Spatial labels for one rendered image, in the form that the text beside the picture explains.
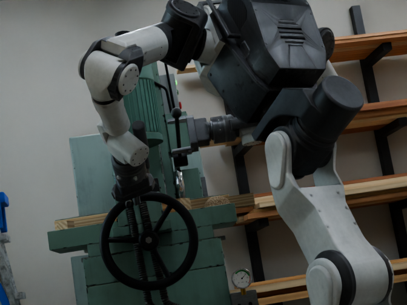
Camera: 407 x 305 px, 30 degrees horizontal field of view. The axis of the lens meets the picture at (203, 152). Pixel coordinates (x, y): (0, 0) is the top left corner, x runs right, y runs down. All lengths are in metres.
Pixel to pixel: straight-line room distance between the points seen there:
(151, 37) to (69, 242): 0.83
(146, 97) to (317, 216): 0.96
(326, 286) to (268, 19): 0.68
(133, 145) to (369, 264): 0.65
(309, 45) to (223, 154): 3.08
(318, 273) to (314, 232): 0.12
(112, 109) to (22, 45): 3.35
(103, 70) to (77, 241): 0.81
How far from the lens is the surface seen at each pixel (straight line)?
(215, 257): 2.42
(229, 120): 2.44
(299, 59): 1.94
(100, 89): 1.79
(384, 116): 4.91
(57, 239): 2.45
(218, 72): 2.02
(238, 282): 2.36
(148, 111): 2.58
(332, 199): 1.88
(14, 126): 5.01
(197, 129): 2.44
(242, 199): 2.59
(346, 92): 1.82
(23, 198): 4.92
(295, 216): 1.88
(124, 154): 1.96
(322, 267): 1.77
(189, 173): 2.76
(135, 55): 1.79
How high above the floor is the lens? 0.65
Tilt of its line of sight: 10 degrees up
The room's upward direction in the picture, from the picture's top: 9 degrees counter-clockwise
